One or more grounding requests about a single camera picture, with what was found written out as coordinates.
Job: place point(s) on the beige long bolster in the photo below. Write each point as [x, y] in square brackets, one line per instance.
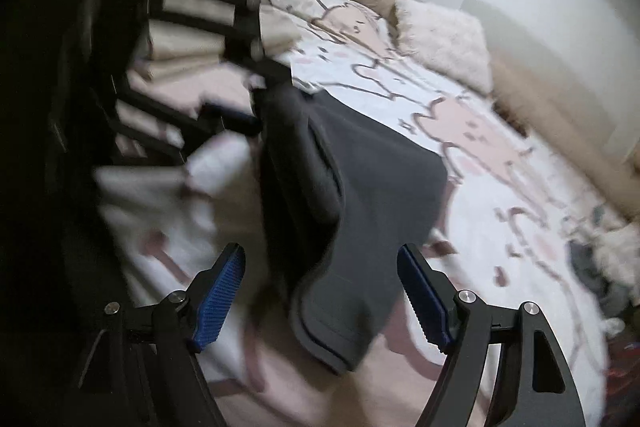
[537, 88]

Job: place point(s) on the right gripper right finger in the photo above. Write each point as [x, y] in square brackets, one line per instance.
[432, 297]

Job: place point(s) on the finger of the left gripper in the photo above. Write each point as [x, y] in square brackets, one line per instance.
[219, 118]

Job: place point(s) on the white fluffy pillow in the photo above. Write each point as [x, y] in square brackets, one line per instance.
[447, 41]

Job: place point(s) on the pile of light clothes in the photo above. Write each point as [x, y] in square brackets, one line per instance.
[604, 255]

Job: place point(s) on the dark grey tank top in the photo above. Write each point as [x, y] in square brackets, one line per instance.
[345, 216]

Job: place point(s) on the folded beige cloth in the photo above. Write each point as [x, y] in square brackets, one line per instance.
[181, 35]

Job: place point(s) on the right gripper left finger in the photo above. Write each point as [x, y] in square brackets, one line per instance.
[211, 294]

